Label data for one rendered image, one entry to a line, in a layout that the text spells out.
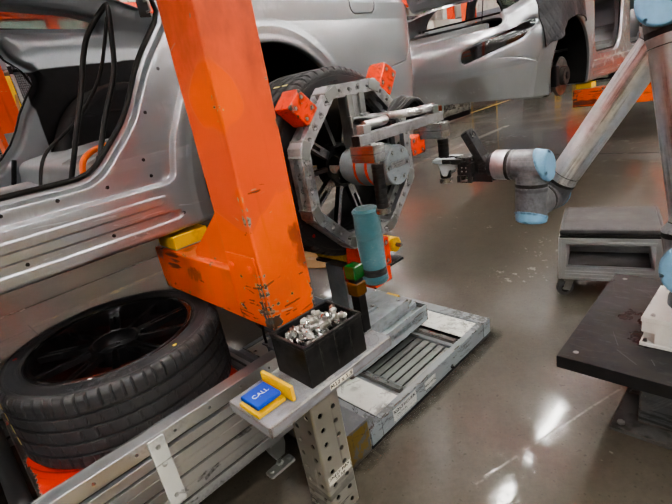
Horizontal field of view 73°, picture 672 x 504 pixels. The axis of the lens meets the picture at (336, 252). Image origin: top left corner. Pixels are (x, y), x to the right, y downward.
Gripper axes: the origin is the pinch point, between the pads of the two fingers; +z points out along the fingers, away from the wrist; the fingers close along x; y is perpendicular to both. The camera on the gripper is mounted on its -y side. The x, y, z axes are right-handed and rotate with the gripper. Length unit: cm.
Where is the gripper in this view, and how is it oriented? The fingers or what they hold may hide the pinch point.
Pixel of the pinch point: (438, 158)
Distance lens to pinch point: 159.7
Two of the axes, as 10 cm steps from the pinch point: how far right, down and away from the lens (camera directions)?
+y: 1.7, 9.2, 3.5
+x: 6.9, -3.6, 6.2
